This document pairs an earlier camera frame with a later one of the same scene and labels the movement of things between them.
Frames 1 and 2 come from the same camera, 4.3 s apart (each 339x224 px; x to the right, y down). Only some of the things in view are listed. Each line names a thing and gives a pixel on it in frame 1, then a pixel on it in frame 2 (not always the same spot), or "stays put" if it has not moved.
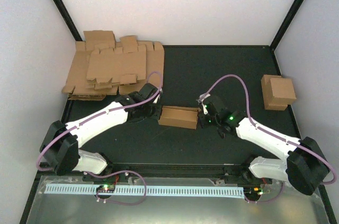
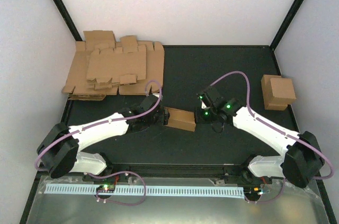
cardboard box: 268,93 stays put
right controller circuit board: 252,193 stays put
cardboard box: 283,90 stays put
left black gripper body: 148,113 → 162,121
